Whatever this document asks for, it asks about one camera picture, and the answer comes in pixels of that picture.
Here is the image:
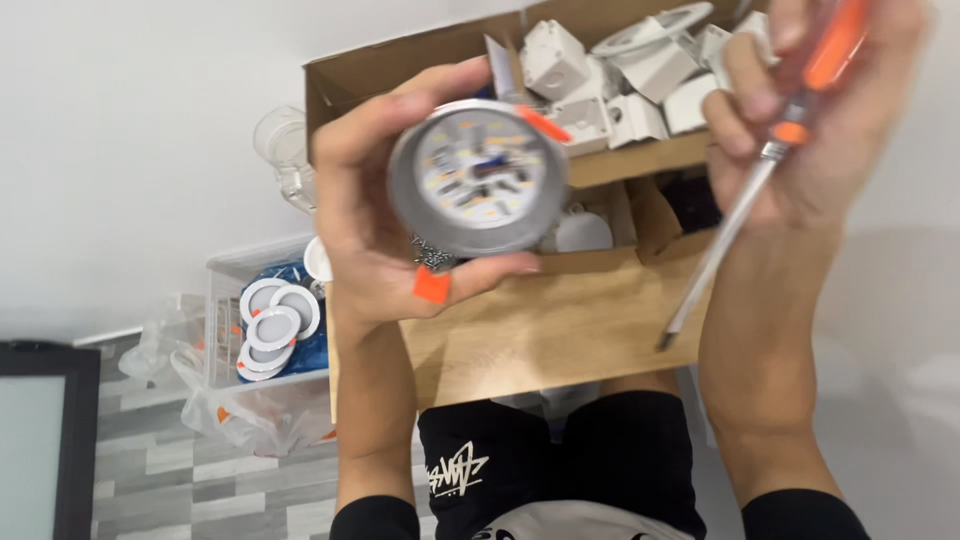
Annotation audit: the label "person's right hand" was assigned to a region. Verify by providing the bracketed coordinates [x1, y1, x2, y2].
[700, 0, 933, 231]

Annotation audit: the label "person's left hand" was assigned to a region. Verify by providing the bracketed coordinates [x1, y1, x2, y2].
[310, 55, 543, 336]

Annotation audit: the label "orange handled screwdriver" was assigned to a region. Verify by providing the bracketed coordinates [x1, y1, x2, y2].
[655, 0, 873, 353]

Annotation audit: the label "round grey LED downlight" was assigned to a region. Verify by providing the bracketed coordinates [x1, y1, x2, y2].
[385, 97, 576, 306]

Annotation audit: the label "white round cap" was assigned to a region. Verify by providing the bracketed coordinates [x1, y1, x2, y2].
[303, 235, 335, 284]

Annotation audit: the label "pile of small screws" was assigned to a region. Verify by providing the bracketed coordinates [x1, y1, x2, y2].
[409, 235, 460, 271]

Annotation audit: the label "clear plastic jar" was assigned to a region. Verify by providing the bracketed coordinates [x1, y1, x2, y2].
[252, 105, 319, 216]

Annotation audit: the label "blue plastic bag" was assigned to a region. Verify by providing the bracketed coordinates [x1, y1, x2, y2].
[238, 259, 331, 384]

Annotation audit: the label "clear plastic storage bin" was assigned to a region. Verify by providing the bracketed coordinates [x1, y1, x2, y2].
[204, 235, 333, 393]

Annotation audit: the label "large cardboard carton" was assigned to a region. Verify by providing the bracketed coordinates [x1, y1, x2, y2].
[303, 0, 774, 190]

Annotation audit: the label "heap of white driver boxes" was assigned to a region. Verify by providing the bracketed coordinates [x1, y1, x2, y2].
[517, 10, 781, 159]

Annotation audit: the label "clear plastic bag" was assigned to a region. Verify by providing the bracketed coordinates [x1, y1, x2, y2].
[118, 294, 337, 459]

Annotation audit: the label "white round downlight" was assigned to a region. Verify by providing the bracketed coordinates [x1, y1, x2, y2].
[591, 1, 715, 60]

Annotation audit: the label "white dome cover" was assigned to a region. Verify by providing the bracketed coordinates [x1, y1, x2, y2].
[553, 208, 615, 254]

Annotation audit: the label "black sleeve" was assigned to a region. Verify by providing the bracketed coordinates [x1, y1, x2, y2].
[741, 488, 873, 540]
[328, 494, 422, 540]

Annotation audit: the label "black printed shorts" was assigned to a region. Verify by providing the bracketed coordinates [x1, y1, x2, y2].
[416, 390, 708, 540]

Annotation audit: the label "white shirt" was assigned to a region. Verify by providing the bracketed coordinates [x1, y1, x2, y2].
[471, 499, 695, 540]

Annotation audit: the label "black framed panel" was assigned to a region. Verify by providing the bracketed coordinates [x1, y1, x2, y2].
[0, 340, 102, 540]

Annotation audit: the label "white round light ring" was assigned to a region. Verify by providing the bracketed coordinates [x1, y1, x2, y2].
[246, 305, 303, 353]
[238, 276, 291, 325]
[235, 358, 287, 384]
[268, 283, 323, 342]
[239, 339, 296, 374]

